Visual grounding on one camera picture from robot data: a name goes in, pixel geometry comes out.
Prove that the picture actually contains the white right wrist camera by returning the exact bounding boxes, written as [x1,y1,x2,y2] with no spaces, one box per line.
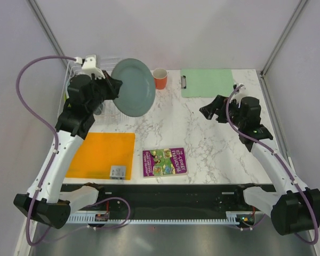
[233,83,245,94]

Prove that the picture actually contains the aluminium frame post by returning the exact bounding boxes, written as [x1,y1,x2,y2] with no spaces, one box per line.
[26,0,65,56]
[260,0,310,78]

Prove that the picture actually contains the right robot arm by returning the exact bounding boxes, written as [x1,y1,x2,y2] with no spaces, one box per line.
[199,95,320,236]

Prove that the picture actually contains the left aluminium frame post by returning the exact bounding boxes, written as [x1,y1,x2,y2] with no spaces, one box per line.
[26,0,65,56]

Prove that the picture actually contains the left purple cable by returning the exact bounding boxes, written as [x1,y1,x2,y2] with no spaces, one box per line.
[17,55,131,246]

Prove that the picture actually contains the orange cutting board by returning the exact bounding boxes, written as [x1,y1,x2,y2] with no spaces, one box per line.
[66,133,135,180]

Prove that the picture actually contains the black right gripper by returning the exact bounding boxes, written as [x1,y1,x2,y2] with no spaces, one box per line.
[199,94,245,129]

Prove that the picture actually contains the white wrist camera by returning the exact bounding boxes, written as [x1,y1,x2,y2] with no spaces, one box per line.
[75,54,105,79]
[233,83,245,94]

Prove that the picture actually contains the small grey box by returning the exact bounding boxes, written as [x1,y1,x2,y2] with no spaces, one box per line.
[109,165,126,180]

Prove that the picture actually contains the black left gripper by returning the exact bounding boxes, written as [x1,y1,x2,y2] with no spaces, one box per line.
[88,69,122,112]

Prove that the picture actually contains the white slotted cable duct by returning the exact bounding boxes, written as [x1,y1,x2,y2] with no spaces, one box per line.
[67,211,254,225]

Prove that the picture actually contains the white wire dish rack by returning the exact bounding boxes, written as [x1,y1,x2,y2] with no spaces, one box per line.
[61,54,129,124]

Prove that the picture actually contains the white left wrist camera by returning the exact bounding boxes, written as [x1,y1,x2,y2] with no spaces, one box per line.
[75,54,105,79]

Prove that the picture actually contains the right aluminium frame post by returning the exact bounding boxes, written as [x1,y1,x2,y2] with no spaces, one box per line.
[260,0,310,78]

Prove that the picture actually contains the green clipboard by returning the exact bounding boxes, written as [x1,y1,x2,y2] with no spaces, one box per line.
[180,69,234,98]

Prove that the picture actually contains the purple treehouse book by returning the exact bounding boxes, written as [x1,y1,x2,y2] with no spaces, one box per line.
[142,147,188,178]

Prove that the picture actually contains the orange mug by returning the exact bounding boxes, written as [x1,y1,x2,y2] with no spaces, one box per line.
[153,68,167,90]

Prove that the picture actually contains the large teal plate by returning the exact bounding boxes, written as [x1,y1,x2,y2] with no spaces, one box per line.
[111,58,156,117]

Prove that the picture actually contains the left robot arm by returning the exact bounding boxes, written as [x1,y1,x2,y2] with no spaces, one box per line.
[13,70,123,229]

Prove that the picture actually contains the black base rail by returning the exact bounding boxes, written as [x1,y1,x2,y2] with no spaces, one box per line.
[61,182,273,222]

